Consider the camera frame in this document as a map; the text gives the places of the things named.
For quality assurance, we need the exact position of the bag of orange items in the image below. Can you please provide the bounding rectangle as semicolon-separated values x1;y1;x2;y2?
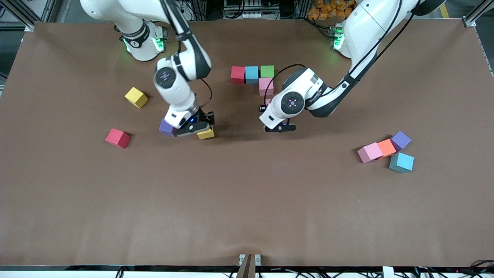
308;0;357;20

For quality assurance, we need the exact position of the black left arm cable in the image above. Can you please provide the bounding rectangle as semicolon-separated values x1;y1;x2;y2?
268;64;307;107

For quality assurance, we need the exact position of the purple foam cube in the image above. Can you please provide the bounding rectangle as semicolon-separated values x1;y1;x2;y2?
390;131;412;152
159;119;179;138

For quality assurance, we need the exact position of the orange foam cube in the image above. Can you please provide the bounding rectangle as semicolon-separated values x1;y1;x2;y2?
376;139;397;159

